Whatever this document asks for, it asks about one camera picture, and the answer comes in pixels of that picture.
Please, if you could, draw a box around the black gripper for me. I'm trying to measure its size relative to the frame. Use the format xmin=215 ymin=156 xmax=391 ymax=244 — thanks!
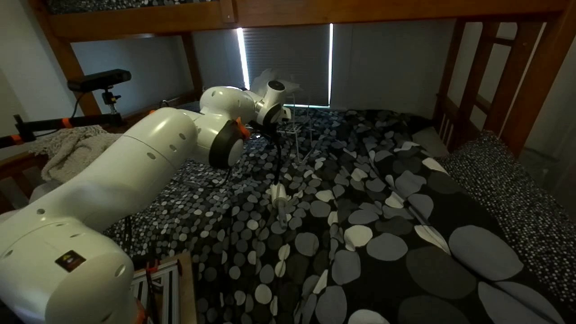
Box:
xmin=260 ymin=104 xmax=289 ymax=143

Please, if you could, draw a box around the wooden bed ladder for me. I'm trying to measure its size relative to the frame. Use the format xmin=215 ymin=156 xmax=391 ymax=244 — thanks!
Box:
xmin=433 ymin=19 xmax=546 ymax=152

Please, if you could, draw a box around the black speckled bed sheet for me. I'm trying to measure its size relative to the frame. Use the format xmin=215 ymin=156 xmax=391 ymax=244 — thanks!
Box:
xmin=445 ymin=127 xmax=576 ymax=303

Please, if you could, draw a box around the grey window blind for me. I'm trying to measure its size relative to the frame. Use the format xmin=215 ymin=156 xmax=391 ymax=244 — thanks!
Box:
xmin=244 ymin=23 xmax=334 ymax=109
xmin=332 ymin=19 xmax=458 ymax=113
xmin=191 ymin=26 xmax=245 ymax=93

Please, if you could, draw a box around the black duvet with grey dots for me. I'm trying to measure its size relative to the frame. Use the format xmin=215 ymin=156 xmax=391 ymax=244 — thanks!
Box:
xmin=105 ymin=105 xmax=576 ymax=324

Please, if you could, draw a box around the dotted bunk bedding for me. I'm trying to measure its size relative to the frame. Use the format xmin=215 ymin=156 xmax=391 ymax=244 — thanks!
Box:
xmin=44 ymin=0 xmax=224 ymax=15

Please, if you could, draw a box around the grey crumpled blanket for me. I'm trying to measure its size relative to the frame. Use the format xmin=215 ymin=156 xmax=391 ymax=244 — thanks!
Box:
xmin=28 ymin=123 xmax=125 ymax=203

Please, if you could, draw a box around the wooden bunk bed frame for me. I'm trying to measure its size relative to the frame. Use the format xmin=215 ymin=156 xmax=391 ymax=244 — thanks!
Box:
xmin=26 ymin=0 xmax=576 ymax=158

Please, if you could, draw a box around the black stereo camera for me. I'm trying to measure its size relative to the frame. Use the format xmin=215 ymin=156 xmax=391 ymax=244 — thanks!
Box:
xmin=65 ymin=66 xmax=134 ymax=95

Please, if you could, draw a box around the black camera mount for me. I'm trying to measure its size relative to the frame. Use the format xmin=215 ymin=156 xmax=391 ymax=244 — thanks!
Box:
xmin=0 ymin=87 xmax=127 ymax=149

